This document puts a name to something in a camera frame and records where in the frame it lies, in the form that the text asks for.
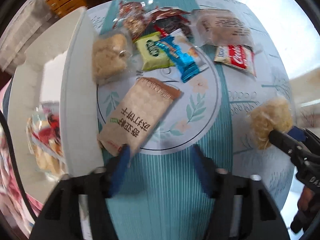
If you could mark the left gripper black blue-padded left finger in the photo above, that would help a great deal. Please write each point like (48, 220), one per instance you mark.
(60, 216)

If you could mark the nut mix clear packet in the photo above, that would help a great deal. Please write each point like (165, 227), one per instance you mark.
(133, 17)

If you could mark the dark prune clear packet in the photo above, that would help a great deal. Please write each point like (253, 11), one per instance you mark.
(167, 25)

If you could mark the clear packet beige crackers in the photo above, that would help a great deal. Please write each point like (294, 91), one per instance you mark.
(110, 55)

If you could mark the teal floral tablecloth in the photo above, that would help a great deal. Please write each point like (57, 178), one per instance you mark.
(161, 196)

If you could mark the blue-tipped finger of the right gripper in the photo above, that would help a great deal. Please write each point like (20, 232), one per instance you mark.
(297, 133)

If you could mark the pink bed quilt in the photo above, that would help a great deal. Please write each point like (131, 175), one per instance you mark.
(12, 205)

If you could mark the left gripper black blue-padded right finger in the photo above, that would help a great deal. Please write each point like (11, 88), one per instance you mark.
(243, 207)

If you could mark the blue snack packet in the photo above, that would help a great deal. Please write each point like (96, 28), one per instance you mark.
(183, 54)

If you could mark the yellow puffed rice cake packet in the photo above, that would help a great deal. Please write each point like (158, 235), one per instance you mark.
(272, 114)

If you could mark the white plastic storage bin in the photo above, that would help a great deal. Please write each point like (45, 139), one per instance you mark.
(57, 68)

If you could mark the dark red snack packet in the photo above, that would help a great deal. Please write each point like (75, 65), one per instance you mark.
(164, 12)

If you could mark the clear bag of rice crackers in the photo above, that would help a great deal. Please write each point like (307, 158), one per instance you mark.
(43, 138)

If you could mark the clear brown cake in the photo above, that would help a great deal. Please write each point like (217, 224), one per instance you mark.
(221, 27)

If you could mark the green snack packet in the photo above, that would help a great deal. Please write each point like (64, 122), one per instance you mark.
(153, 57)

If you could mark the beige soda cracker packet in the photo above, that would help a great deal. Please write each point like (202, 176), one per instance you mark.
(137, 115)

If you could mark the red and white candy packet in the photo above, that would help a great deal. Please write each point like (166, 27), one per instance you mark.
(238, 57)

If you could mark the white lace fabric cover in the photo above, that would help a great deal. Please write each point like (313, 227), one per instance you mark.
(28, 24)

